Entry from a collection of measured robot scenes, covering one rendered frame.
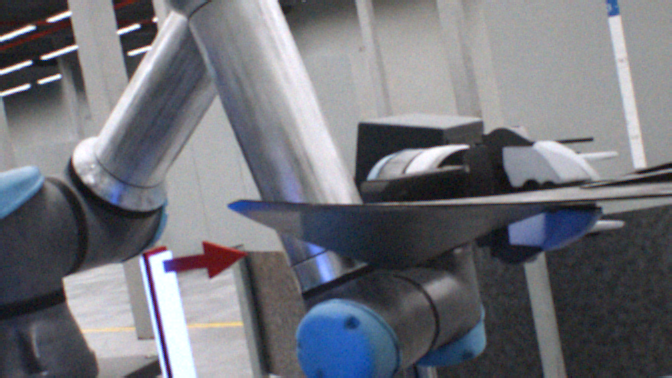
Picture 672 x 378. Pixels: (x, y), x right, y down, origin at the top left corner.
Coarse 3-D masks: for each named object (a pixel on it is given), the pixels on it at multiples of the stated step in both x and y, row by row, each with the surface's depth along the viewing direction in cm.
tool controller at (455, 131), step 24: (384, 120) 114; (408, 120) 117; (432, 120) 120; (456, 120) 123; (480, 120) 130; (360, 144) 112; (384, 144) 111; (408, 144) 110; (432, 144) 109; (456, 144) 114; (360, 168) 112; (360, 192) 112
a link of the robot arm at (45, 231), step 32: (0, 192) 92; (32, 192) 94; (64, 192) 99; (0, 224) 91; (32, 224) 94; (64, 224) 97; (0, 256) 91; (32, 256) 93; (64, 256) 98; (0, 288) 91; (32, 288) 93
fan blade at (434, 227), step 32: (512, 192) 48; (544, 192) 44; (576, 192) 43; (608, 192) 42; (640, 192) 42; (288, 224) 50; (320, 224) 50; (352, 224) 51; (384, 224) 52; (416, 224) 53; (448, 224) 55; (480, 224) 56; (352, 256) 60; (384, 256) 61; (416, 256) 62
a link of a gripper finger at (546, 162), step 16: (544, 144) 57; (512, 160) 60; (528, 160) 58; (544, 160) 57; (560, 160) 56; (576, 160) 55; (592, 160) 57; (512, 176) 61; (528, 176) 59; (544, 176) 57; (560, 176) 55; (576, 176) 54; (592, 176) 54
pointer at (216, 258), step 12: (204, 240) 56; (204, 252) 55; (216, 252) 55; (228, 252) 55; (240, 252) 55; (168, 264) 56; (180, 264) 56; (192, 264) 56; (204, 264) 56; (216, 264) 55; (228, 264) 55
